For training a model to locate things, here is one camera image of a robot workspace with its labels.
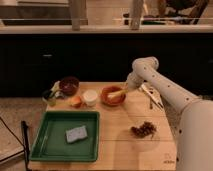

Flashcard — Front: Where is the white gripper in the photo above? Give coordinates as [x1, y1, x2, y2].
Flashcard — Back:
[126, 73, 140, 91]

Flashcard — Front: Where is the yellow banana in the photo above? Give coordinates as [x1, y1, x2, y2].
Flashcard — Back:
[107, 89, 128, 99]

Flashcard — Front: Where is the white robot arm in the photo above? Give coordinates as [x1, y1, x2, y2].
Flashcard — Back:
[126, 57, 213, 171]

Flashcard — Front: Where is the orange red bowl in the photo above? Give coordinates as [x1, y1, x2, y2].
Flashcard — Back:
[100, 86, 126, 106]

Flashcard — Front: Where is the dark red bowl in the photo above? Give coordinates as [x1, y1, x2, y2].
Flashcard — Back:
[59, 76, 79, 96]

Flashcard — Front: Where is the white cup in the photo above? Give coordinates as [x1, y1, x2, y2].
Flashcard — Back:
[83, 90, 98, 106]

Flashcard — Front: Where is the brown grape bunch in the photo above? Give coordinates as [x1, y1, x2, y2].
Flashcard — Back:
[131, 121, 157, 138]

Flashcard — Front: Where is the orange fruit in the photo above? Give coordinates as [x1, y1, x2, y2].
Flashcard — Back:
[70, 96, 82, 108]

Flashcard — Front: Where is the blue sponge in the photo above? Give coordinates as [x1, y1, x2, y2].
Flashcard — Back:
[66, 125, 88, 143]

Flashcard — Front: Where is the green plastic tray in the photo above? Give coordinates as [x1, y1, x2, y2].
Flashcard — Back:
[30, 111, 100, 162]

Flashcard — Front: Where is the black stand pole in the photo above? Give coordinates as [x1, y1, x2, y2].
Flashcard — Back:
[21, 121, 31, 171]

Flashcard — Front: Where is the black cable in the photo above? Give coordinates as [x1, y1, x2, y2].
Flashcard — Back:
[0, 116, 26, 164]

